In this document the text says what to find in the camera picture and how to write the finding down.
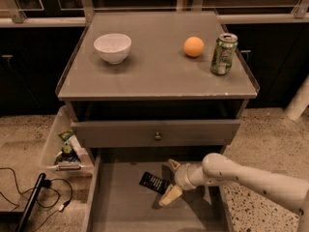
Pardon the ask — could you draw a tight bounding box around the grey top drawer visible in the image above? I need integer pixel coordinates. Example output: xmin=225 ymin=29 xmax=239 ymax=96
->
xmin=70 ymin=119 xmax=240 ymax=148

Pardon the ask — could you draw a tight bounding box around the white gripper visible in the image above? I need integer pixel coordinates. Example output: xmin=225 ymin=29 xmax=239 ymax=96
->
xmin=159 ymin=159 xmax=195 ymax=207

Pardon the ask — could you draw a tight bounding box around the clear plastic bin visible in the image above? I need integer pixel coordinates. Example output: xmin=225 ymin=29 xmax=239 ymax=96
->
xmin=41 ymin=106 xmax=94 ymax=178

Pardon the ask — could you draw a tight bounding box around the white ceramic bowl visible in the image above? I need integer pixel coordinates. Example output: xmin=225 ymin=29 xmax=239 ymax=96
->
xmin=94 ymin=33 xmax=131 ymax=65

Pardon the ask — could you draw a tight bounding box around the green soda can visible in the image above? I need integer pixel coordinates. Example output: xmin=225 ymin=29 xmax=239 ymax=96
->
xmin=211 ymin=33 xmax=238 ymax=75

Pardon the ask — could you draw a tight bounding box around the green snack bag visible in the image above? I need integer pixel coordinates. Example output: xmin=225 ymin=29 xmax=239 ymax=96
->
xmin=54 ymin=130 xmax=80 ymax=164

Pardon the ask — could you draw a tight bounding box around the black cable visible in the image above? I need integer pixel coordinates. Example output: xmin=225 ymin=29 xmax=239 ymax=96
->
xmin=0 ymin=167 xmax=74 ymax=232

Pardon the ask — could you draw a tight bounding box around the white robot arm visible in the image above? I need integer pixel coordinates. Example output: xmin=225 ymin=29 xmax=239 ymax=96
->
xmin=159 ymin=153 xmax=309 ymax=232

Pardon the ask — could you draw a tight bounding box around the black rxbar chocolate bar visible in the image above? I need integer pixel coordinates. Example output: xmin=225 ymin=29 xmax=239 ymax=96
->
xmin=139 ymin=172 xmax=170 ymax=195

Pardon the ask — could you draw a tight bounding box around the grey open middle drawer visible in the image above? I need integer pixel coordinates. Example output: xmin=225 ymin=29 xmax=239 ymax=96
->
xmin=82 ymin=147 xmax=233 ymax=232

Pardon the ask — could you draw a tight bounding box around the orange fruit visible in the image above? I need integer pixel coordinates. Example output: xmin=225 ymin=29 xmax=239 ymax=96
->
xmin=183 ymin=37 xmax=204 ymax=57

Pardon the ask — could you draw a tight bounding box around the round drawer knob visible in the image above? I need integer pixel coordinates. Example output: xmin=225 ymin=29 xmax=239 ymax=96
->
xmin=154 ymin=132 xmax=162 ymax=141

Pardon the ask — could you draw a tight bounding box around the black flat bar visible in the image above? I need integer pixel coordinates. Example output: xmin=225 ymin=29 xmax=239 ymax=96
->
xmin=15 ymin=173 xmax=46 ymax=232

